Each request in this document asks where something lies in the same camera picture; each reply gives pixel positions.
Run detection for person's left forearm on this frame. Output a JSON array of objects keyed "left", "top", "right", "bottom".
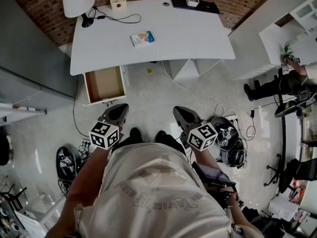
[{"left": 49, "top": 146, "right": 112, "bottom": 238}]

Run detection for white metal rail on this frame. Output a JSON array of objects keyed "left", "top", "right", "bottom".
[{"left": 0, "top": 103, "right": 48, "bottom": 125}]

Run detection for black waist-mounted screen device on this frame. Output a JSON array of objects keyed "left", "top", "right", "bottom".
[{"left": 192, "top": 161, "right": 245, "bottom": 208}]

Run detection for person's right forearm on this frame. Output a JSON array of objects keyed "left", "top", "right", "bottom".
[{"left": 190, "top": 147, "right": 225, "bottom": 177}]

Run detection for black floor cable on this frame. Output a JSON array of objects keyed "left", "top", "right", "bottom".
[{"left": 72, "top": 98, "right": 90, "bottom": 136}]

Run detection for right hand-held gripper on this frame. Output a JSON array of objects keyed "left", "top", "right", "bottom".
[{"left": 172, "top": 105, "right": 218, "bottom": 152}]

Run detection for black office chair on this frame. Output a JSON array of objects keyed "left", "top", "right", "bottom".
[{"left": 264, "top": 154, "right": 295, "bottom": 195}]

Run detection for white drawer with brown inside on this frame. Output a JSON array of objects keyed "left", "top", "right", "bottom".
[{"left": 83, "top": 65, "right": 127, "bottom": 106}]

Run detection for black chair with green trim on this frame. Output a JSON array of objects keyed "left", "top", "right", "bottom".
[{"left": 274, "top": 90, "right": 310, "bottom": 119}]

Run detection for grey basin with gripper parts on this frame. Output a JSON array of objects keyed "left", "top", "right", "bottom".
[
  {"left": 210, "top": 116, "right": 246, "bottom": 168},
  {"left": 55, "top": 146, "right": 80, "bottom": 183}
]

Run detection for cream box with red button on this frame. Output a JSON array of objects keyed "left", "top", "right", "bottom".
[{"left": 109, "top": 0, "right": 127, "bottom": 11}]

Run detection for white cardboard box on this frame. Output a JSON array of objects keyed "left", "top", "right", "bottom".
[{"left": 268, "top": 197, "right": 299, "bottom": 220}]

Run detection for black keyboard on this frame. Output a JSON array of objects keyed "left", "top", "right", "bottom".
[{"left": 170, "top": 0, "right": 220, "bottom": 14}]

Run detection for person's black shorts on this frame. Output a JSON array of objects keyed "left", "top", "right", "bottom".
[{"left": 111, "top": 133, "right": 187, "bottom": 158}]

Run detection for grey metal cabinet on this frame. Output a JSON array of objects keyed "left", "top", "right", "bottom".
[{"left": 0, "top": 0, "right": 77, "bottom": 101}]

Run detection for person's left black shoe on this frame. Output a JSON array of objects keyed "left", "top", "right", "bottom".
[{"left": 129, "top": 127, "right": 144, "bottom": 143}]

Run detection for white desk leg panel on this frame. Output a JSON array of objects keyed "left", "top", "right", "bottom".
[{"left": 172, "top": 58, "right": 223, "bottom": 80}]

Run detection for white shelf unit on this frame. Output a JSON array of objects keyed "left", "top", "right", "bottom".
[{"left": 227, "top": 0, "right": 317, "bottom": 80}]

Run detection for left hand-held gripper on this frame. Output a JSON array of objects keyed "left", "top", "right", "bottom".
[{"left": 88, "top": 103, "right": 130, "bottom": 150}]

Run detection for white floor cable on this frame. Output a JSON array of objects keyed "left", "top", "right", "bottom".
[{"left": 160, "top": 60, "right": 216, "bottom": 115}]

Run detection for small colourful packet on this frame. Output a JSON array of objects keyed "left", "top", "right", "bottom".
[{"left": 130, "top": 30, "right": 156, "bottom": 48}]

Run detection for black lamp cable with switch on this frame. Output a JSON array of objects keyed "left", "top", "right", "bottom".
[{"left": 88, "top": 5, "right": 142, "bottom": 24}]

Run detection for person's cream printed shirt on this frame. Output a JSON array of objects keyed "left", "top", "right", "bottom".
[{"left": 74, "top": 142, "right": 238, "bottom": 238}]

